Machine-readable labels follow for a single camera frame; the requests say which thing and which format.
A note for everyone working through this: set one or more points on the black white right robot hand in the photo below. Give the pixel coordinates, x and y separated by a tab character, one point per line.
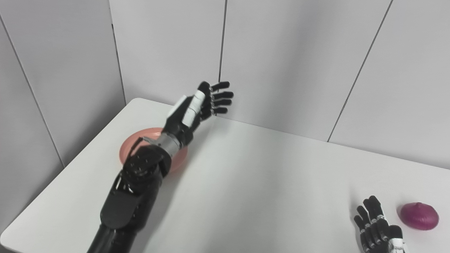
378	232

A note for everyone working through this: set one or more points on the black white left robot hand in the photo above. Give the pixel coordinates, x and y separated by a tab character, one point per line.
186	114

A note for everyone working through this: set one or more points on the purple red onion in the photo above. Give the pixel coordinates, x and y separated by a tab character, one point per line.
420	215

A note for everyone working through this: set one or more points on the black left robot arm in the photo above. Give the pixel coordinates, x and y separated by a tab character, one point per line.
130	200

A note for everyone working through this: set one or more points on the pink round plate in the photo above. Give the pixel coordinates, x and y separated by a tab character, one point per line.
147	135

